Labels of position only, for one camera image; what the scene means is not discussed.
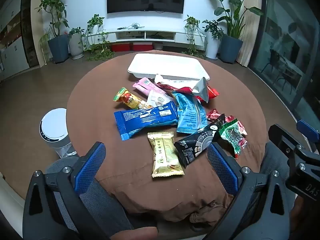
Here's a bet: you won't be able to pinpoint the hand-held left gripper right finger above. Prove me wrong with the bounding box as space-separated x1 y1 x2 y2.
207 142 292 240

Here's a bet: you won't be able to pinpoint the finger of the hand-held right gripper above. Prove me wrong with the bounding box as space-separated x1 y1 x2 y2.
296 119 320 156
268 123 305 173

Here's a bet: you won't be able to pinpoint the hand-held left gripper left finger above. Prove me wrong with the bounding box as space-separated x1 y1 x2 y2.
22 141 108 240

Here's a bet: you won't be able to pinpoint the green snack packet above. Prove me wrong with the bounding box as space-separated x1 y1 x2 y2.
218 119 248 159

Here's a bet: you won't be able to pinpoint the black snack packet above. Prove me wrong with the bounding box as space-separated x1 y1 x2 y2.
173 114 227 168

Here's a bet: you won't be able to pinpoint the small red snack packet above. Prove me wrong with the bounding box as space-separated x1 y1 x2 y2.
206 109 225 121

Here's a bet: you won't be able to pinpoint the gold snack packet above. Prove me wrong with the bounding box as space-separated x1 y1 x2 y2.
147 131 185 178

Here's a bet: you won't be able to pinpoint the light blue snack packet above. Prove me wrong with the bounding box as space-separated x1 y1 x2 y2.
171 92 208 134

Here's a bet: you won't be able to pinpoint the dark blue snack packet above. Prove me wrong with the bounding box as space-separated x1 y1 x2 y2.
114 101 179 141

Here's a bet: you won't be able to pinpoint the orange cartoon snack packet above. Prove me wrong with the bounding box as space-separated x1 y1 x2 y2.
112 87 150 110

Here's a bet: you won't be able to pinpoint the small white snack packet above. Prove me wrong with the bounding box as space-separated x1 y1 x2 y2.
146 89 174 109

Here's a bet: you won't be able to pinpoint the pink snack packet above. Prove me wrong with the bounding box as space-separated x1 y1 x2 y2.
132 77 165 97

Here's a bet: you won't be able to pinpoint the white snack bag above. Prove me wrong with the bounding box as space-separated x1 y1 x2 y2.
154 74 209 103

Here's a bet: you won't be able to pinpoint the white plastic tray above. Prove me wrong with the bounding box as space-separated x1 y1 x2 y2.
127 53 210 81

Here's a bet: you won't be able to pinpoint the person's grey trousers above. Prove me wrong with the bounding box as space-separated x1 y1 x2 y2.
45 140 297 240

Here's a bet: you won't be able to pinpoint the white cylindrical appliance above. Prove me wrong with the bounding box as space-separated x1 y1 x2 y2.
39 108 78 158

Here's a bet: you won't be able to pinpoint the glass sliding door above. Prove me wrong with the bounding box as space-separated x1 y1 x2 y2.
247 0 320 128

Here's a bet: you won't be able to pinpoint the large-leaf plant in blue pot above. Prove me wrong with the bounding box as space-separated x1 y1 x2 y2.
202 0 264 64

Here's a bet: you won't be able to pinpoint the beige curtain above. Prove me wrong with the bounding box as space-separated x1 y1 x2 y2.
236 0 263 67

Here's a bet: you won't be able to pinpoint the plant in smooth white pot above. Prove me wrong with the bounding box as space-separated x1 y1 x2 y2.
202 19 224 60

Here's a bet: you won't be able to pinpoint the tall plant in blue pot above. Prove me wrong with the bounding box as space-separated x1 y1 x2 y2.
37 0 70 63

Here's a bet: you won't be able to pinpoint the plant in ribbed white pot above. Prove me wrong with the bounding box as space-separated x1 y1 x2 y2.
68 27 85 60

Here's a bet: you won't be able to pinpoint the white television cabinet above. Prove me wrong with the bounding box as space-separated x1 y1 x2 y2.
102 28 207 51

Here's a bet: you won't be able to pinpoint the bushy trailing vine plant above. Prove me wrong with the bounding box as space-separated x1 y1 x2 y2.
85 14 116 62

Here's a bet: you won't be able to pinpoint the slim trailing vine plant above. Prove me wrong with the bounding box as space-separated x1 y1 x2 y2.
184 15 207 57

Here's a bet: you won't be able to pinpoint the wall cabinet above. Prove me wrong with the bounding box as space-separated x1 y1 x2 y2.
0 0 40 80

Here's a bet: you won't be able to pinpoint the cable bundle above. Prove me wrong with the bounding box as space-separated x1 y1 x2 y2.
117 23 145 30

